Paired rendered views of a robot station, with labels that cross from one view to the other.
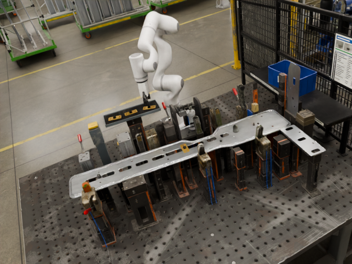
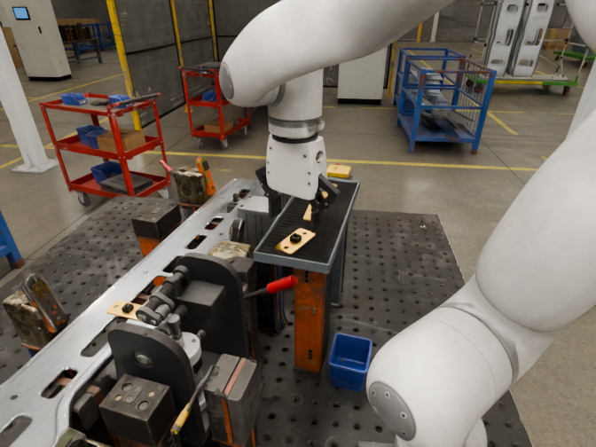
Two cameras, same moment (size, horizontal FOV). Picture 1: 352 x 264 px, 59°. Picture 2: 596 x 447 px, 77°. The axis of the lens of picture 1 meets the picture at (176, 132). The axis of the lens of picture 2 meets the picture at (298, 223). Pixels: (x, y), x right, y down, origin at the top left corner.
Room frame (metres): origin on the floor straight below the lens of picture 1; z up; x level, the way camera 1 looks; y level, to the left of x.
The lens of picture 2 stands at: (2.08, -0.38, 1.54)
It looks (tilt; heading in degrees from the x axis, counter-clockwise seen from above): 30 degrees down; 117
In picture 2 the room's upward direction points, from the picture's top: straight up
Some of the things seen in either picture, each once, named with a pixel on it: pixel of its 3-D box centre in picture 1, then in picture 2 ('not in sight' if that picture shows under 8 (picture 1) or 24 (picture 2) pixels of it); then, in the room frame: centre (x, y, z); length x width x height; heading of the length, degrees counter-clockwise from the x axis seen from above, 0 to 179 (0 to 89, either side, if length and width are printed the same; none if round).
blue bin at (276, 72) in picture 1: (290, 77); not in sight; (1.92, -0.87, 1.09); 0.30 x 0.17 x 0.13; 19
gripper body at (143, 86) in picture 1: (143, 86); (294, 160); (1.80, 0.14, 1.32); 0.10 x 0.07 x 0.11; 172
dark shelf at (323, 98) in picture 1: (295, 90); not in sight; (1.87, -0.88, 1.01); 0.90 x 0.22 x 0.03; 11
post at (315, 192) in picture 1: (312, 171); not in sight; (1.25, -0.71, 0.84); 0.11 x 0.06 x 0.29; 11
